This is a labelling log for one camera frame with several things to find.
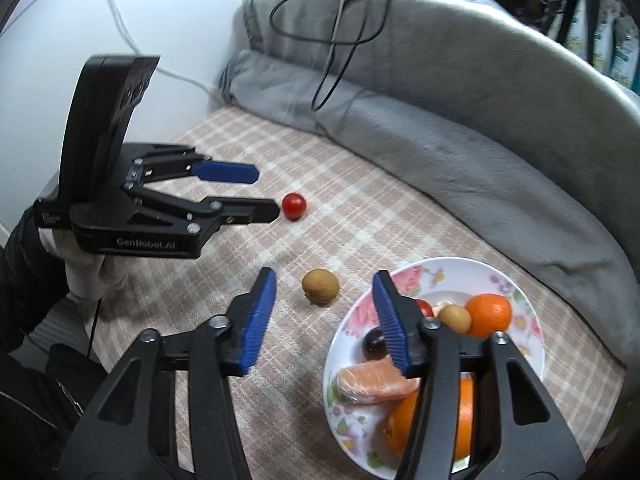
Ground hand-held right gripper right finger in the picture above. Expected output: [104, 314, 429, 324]
[372, 270, 588, 480]

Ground person's left hand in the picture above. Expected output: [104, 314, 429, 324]
[37, 225, 108, 302]

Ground wrapped peeled orange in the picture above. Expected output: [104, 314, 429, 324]
[336, 357, 422, 406]

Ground black braided cable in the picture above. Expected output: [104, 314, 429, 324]
[269, 0, 432, 47]

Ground row of white green packages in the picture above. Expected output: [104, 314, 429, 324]
[545, 0, 640, 92]

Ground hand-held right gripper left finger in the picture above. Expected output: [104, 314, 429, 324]
[57, 267, 278, 480]

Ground person's dark clothing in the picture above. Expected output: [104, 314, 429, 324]
[0, 342, 110, 480]

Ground thin black cable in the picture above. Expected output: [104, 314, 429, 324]
[311, 0, 397, 112]

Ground large orange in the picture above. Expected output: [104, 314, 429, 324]
[386, 376, 474, 462]

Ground red cherry tomato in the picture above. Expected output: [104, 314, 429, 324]
[281, 192, 308, 221]

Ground white cable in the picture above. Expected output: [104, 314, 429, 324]
[97, 0, 223, 93]

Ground small tangerine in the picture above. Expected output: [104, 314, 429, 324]
[465, 293, 514, 339]

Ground grey fleece blanket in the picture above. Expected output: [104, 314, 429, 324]
[219, 0, 637, 367]

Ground white floral plate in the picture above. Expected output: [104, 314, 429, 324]
[323, 257, 546, 480]

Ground beige plaid bed sheet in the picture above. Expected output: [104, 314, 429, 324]
[30, 105, 626, 480]

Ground dark purple grape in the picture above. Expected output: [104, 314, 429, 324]
[363, 327, 389, 361]

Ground person's left forearm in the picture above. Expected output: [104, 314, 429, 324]
[0, 207, 72, 352]

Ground brown kiwi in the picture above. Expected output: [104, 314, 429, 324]
[301, 269, 340, 306]
[438, 304, 473, 334]

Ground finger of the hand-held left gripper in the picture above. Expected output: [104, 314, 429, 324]
[122, 186, 282, 241]
[122, 142, 260, 189]

